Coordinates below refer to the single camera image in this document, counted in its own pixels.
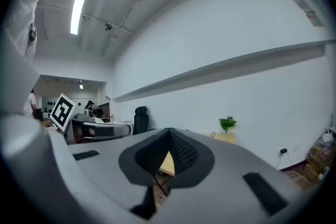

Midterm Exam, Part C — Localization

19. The black clip-on device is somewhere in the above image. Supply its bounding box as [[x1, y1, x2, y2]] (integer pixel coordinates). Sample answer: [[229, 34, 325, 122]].
[[28, 24, 37, 42]]

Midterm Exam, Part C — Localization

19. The green leafy plant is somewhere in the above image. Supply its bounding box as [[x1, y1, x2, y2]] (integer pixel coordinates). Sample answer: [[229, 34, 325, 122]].
[[219, 115, 237, 134]]

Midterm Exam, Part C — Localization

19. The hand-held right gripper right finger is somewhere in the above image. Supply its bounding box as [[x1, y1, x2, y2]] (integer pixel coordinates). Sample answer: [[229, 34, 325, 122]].
[[157, 127, 302, 224]]

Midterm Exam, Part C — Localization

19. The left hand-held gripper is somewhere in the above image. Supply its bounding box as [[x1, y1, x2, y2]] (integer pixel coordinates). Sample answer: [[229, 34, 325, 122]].
[[49, 93, 132, 145]]

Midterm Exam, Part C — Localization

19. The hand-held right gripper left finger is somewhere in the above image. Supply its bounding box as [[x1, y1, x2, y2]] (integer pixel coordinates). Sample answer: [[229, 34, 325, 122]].
[[68, 127, 172, 220]]

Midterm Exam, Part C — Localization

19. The cardboard box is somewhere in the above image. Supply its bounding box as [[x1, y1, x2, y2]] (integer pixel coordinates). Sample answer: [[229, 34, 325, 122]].
[[304, 144, 332, 183]]

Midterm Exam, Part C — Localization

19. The black office chair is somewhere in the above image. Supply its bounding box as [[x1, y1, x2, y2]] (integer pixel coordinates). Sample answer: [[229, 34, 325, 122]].
[[133, 106, 155, 136]]

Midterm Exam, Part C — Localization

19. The long ceiling light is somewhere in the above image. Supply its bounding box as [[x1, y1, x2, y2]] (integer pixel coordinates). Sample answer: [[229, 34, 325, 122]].
[[70, 0, 87, 36]]

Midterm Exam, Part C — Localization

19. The person's white shirt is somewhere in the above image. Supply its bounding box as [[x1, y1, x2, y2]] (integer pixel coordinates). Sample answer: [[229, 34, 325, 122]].
[[0, 0, 43, 116]]

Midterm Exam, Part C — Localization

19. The white router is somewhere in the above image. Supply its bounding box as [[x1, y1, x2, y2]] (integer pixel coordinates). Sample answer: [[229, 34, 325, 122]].
[[322, 127, 336, 144]]

